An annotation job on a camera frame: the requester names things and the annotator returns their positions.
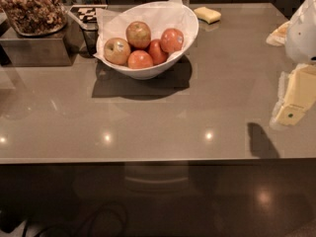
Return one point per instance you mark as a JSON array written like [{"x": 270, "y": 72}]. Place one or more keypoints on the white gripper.
[{"x": 302, "y": 37}]

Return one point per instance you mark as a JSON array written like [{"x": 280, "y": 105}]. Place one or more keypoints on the white bowl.
[{"x": 151, "y": 71}]

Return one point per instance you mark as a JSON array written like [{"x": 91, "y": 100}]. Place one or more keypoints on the red apple with sticker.
[{"x": 172, "y": 40}]

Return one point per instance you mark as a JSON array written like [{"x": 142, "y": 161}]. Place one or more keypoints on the red apple middle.
[{"x": 156, "y": 52}]

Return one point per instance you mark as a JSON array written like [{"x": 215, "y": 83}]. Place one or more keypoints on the red apple front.
[{"x": 139, "y": 59}]

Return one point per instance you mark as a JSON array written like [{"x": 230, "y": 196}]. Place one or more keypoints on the red-green apple top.
[{"x": 138, "y": 34}]

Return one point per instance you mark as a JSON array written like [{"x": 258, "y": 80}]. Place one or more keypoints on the yellow-green apple left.
[{"x": 117, "y": 51}]

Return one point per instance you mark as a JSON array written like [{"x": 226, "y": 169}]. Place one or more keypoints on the yellow sponge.
[{"x": 208, "y": 15}]

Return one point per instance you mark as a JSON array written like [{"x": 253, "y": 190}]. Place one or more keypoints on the white paper liner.
[{"x": 154, "y": 15}]

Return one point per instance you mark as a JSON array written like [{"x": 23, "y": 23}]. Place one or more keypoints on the dark cup with scoop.
[{"x": 89, "y": 31}]

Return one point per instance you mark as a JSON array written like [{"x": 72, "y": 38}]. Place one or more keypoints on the checkered tray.
[{"x": 86, "y": 13}]

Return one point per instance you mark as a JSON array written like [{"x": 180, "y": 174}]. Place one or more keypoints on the steel box stand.
[{"x": 58, "y": 49}]

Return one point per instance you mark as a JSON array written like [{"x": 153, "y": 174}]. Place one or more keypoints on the glass jar of nuts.
[{"x": 35, "y": 18}]

